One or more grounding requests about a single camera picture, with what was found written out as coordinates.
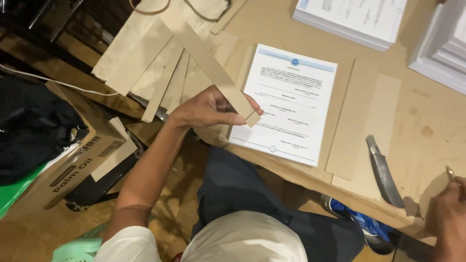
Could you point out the grey utility knife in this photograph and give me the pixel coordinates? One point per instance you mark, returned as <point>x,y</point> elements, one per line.
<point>382,174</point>

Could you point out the green plastic stool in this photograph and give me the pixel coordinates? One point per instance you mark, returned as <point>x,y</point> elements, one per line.
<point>78,247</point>

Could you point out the person's left hand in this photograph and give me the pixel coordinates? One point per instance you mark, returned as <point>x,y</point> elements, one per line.
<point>204,107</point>

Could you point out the stack of white papers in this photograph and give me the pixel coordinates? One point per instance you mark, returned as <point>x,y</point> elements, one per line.
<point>353,20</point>

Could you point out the small metal tool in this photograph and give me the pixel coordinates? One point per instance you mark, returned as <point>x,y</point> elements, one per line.
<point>450,173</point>

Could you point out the blue shoe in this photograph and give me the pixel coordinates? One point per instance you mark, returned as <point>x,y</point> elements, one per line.
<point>367,225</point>

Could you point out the black cloth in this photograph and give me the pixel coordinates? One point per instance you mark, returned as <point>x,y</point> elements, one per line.
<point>32,127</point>

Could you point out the pile of cardboard strips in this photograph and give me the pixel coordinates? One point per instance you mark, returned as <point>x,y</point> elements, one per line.
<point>145,62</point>

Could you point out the white flat board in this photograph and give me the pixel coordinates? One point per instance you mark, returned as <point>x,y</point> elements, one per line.
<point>114,156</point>

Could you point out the white picture frame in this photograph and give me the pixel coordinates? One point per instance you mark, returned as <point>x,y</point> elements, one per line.
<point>442,47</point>

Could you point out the person's dark trousers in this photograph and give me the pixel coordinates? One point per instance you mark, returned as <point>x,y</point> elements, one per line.
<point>247,185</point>

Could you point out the person's white shirt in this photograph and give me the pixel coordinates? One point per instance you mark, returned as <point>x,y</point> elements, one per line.
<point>240,240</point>

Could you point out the dark wooden furniture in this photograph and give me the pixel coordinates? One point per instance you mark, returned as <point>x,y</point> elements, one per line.
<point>54,25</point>

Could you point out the green plastic bag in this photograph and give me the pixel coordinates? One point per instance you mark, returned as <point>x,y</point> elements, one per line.
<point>16,187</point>

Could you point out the person's right hand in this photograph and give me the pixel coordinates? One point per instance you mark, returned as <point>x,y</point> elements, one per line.
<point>449,222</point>

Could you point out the pale wide cardboard strip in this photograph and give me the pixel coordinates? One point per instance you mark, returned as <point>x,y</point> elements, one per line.
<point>371,138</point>

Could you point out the long tan cardboard strip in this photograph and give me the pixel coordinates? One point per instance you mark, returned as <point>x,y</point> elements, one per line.
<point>211,67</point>

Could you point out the white printed document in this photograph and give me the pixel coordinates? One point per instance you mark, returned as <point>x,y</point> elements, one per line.
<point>287,109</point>

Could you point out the person's right fingers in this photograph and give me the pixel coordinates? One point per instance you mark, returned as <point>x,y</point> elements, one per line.
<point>454,191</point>

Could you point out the brown cardboard box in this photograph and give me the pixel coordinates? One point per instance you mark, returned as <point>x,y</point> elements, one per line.
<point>83,160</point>

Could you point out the small cardboard scrap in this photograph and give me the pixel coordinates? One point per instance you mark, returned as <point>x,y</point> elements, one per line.
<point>412,207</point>

